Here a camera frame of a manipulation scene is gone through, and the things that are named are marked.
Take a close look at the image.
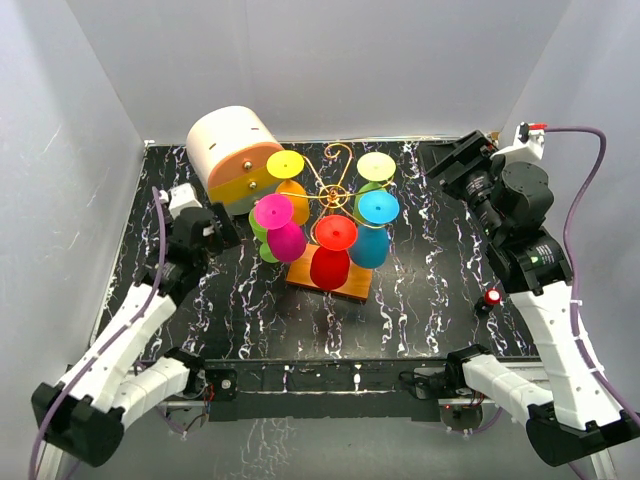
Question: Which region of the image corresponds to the light green wine glass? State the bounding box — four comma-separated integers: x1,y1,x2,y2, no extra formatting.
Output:
248,210,278,263

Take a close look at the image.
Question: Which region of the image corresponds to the red push button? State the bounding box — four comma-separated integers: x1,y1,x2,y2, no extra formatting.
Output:
474,288,502,315

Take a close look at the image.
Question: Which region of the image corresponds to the black table front bracket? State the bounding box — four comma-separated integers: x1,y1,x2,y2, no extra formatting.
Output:
159,349,496,424

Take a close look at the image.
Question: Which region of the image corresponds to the blue wine glass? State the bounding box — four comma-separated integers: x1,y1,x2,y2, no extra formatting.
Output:
349,189,400,269

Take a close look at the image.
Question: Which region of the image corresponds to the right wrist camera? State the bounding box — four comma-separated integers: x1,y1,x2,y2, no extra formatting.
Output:
491,122,547,164

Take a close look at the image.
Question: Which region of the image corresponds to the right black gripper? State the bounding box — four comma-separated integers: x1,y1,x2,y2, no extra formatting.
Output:
419,132,511,242

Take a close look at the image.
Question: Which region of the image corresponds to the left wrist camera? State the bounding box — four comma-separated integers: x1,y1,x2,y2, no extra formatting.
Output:
168,183,202,218

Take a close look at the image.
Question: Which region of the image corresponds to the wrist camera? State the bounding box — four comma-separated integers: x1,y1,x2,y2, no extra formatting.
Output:
168,183,202,218
491,122,547,164

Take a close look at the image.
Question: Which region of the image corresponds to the orange wine glass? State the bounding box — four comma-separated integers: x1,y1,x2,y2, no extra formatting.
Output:
266,150,310,226

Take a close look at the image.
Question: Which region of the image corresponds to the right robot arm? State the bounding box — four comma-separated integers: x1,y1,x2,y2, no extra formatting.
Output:
418,123,639,466

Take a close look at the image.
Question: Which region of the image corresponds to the round mini drawer cabinet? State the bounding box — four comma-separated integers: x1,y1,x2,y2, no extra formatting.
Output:
186,106,283,216

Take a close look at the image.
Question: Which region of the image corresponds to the red wine glass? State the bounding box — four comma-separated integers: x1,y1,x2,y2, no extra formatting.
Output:
310,214,358,291

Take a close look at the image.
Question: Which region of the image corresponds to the gold wire glass rack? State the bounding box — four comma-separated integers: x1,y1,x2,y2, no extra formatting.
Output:
286,142,373,302

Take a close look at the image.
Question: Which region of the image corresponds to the magenta wine glass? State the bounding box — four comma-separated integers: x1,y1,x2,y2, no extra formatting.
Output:
254,193,307,263

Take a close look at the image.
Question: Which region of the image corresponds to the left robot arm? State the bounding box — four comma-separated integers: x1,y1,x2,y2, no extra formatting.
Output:
31,202,240,467

